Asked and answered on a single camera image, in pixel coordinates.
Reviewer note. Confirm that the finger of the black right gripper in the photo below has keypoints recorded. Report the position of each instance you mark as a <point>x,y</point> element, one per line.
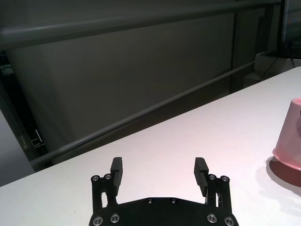
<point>299,124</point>

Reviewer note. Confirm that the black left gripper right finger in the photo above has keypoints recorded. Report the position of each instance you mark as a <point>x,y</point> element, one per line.
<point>202,179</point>

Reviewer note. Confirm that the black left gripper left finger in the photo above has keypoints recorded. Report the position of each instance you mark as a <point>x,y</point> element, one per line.
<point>115,181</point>

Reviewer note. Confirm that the pink plastic cup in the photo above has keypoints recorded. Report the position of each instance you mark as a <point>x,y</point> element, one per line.
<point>290,141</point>

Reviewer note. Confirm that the white cabinet box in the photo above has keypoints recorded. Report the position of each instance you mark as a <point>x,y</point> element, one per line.
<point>270,66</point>

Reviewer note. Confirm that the thin grey rail bar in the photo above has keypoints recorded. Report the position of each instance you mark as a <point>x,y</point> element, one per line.
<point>141,113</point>

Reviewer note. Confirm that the black frame post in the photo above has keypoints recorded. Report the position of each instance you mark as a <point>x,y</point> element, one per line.
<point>21,113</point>

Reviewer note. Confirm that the thick grey rail pipe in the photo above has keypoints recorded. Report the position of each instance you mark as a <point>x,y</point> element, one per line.
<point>117,22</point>

